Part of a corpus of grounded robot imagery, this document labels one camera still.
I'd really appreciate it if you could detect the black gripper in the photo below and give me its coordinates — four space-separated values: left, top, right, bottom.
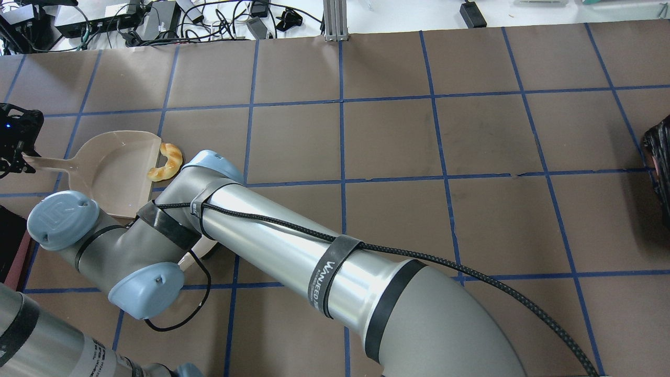
1 103 44 179

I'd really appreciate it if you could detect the white plastic dustpan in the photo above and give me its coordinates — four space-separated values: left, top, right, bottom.
25 130 161 218

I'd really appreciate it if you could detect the twisted croissant bread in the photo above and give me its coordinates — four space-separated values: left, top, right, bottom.
147 143 183 182

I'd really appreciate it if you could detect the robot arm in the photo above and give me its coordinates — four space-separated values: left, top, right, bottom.
27 150 526 376
1 284 203 376

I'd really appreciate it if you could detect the black power adapter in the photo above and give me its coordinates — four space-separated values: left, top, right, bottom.
459 1 487 29

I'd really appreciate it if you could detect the aluminium frame post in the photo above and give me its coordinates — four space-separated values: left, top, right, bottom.
322 0 350 41

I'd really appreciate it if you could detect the black braided left cable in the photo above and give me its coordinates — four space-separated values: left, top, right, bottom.
141 202 602 377

